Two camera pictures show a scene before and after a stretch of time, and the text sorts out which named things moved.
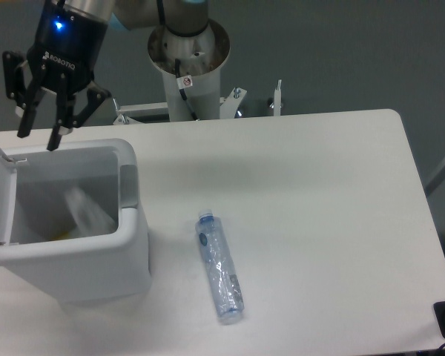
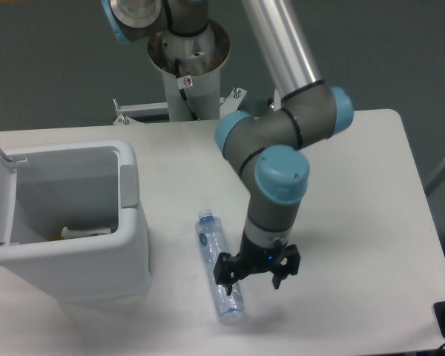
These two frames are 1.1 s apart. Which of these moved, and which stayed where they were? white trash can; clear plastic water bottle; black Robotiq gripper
Moved: black Robotiq gripper
Stayed: clear plastic water bottle; white trash can
